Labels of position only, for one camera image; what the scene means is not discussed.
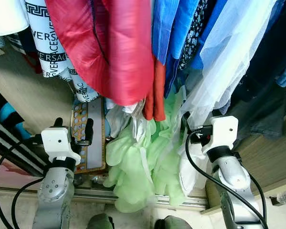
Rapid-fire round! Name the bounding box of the patterned grey yellow board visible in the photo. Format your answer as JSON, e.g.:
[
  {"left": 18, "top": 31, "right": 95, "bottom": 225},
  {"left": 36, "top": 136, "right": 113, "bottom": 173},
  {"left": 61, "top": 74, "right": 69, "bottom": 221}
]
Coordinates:
[{"left": 69, "top": 98, "right": 107, "bottom": 173}]

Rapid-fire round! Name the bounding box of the plain white garment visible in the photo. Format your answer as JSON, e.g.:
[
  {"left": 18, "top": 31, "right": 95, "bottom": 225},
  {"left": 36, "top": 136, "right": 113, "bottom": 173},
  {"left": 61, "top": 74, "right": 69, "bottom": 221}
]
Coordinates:
[{"left": 179, "top": 141, "right": 211, "bottom": 196}]

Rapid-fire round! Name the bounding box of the orange-red garment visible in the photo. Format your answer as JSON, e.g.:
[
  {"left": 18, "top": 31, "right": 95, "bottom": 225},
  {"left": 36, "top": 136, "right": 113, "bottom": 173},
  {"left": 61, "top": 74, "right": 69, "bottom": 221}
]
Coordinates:
[{"left": 143, "top": 56, "right": 166, "bottom": 122}]

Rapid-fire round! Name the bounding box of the light green tulle dress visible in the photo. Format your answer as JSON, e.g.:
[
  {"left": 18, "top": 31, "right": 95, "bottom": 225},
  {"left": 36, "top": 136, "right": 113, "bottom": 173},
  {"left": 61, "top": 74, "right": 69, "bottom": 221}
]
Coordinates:
[{"left": 104, "top": 86, "right": 194, "bottom": 213}]

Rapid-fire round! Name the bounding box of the white sheer garment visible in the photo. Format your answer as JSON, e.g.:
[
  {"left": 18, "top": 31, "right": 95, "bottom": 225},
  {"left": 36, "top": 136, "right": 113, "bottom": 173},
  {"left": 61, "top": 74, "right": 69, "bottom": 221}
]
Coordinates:
[{"left": 179, "top": 0, "right": 279, "bottom": 130}]

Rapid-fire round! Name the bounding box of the white black lettered fabric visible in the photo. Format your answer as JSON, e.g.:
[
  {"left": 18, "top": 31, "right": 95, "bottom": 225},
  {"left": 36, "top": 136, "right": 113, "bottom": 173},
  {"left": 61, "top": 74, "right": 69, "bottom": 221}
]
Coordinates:
[{"left": 20, "top": 0, "right": 102, "bottom": 102}]

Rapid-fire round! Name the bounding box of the robot left leg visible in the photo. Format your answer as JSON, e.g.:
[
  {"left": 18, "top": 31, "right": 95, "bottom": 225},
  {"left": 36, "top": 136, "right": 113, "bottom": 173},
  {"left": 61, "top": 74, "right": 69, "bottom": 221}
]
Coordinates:
[{"left": 87, "top": 213, "right": 115, "bottom": 229}]

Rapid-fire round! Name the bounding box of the robot leg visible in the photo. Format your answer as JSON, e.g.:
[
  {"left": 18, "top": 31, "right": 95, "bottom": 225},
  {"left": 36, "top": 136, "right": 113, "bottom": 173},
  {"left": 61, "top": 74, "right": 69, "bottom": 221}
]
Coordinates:
[
  {"left": 155, "top": 216, "right": 193, "bottom": 229},
  {"left": 87, "top": 213, "right": 115, "bottom": 229}
]

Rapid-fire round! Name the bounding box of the black white floral garment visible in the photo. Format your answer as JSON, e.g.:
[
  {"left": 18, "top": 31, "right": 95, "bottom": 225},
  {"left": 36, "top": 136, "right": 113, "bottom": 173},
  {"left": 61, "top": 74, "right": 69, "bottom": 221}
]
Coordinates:
[{"left": 179, "top": 0, "right": 211, "bottom": 71}]

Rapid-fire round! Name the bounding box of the red shiny jacket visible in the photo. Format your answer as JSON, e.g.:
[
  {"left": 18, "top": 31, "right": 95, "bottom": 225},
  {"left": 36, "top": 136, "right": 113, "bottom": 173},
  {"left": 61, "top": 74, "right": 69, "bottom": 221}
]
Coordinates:
[{"left": 44, "top": 0, "right": 155, "bottom": 106}]

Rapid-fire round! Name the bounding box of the robot right leg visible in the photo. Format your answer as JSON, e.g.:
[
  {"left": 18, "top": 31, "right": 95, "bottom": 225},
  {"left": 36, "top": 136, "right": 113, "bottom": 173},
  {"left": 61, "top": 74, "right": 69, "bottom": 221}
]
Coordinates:
[{"left": 155, "top": 216, "right": 193, "bottom": 229}]

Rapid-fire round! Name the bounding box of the blue shirt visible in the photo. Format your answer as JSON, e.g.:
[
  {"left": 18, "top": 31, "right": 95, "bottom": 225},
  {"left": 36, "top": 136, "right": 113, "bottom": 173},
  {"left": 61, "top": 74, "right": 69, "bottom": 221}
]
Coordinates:
[{"left": 152, "top": 0, "right": 201, "bottom": 96}]

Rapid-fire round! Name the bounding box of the white folded fabric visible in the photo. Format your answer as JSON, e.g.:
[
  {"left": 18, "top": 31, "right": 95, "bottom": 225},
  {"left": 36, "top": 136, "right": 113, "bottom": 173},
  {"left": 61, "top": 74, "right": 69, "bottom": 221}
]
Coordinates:
[{"left": 0, "top": 0, "right": 30, "bottom": 37}]

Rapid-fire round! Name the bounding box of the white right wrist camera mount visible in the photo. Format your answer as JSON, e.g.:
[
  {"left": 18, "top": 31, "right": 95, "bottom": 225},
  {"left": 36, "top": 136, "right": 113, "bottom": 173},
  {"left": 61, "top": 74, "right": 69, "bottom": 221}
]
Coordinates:
[{"left": 200, "top": 115, "right": 239, "bottom": 153}]

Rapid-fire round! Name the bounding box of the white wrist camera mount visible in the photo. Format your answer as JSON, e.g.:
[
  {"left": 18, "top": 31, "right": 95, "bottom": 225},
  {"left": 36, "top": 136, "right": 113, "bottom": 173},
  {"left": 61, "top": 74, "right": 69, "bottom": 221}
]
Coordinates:
[
  {"left": 41, "top": 127, "right": 82, "bottom": 166},
  {"left": 200, "top": 115, "right": 239, "bottom": 153}
]

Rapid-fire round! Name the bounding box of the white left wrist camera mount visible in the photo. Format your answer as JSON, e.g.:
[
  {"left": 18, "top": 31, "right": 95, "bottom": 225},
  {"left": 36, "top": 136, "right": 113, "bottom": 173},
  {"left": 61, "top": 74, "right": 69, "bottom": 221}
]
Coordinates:
[{"left": 41, "top": 127, "right": 82, "bottom": 166}]

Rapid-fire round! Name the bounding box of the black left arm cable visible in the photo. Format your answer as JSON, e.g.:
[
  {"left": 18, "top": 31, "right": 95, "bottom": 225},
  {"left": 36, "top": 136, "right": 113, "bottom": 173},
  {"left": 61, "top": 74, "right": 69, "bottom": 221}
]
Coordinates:
[
  {"left": 0, "top": 137, "right": 43, "bottom": 229},
  {"left": 10, "top": 177, "right": 44, "bottom": 229}
]

